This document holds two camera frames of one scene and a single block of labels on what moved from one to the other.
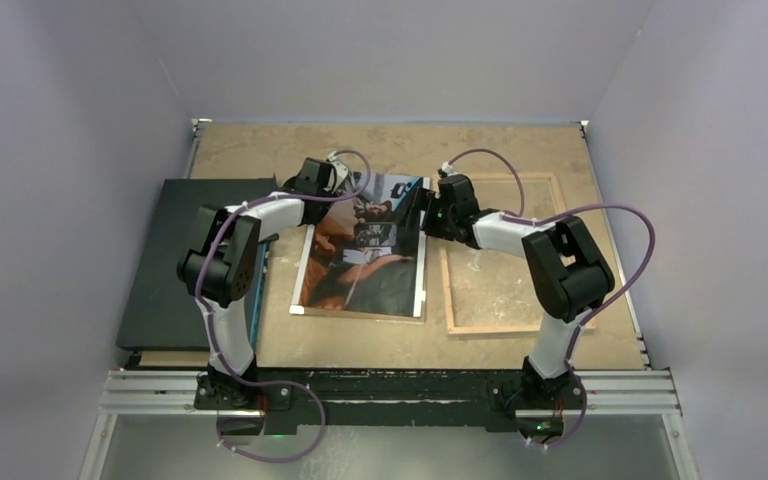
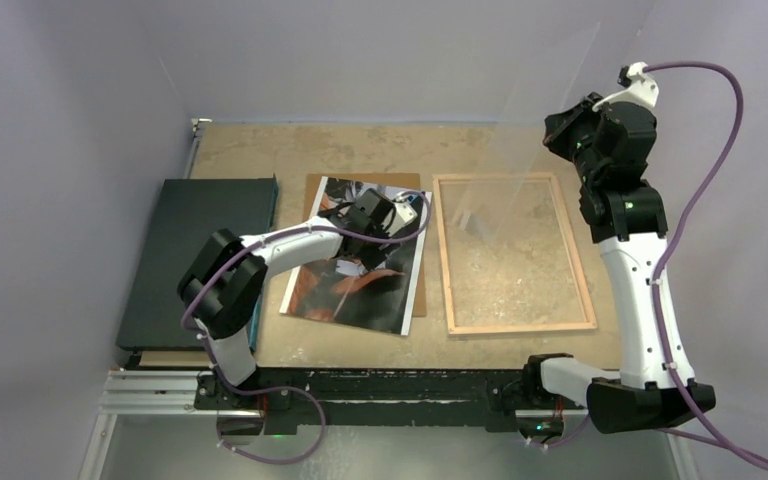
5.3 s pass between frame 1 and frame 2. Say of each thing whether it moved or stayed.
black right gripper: moved
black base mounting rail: stayed
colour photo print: moved
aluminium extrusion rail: stayed
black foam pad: stayed
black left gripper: moved
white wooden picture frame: stayed
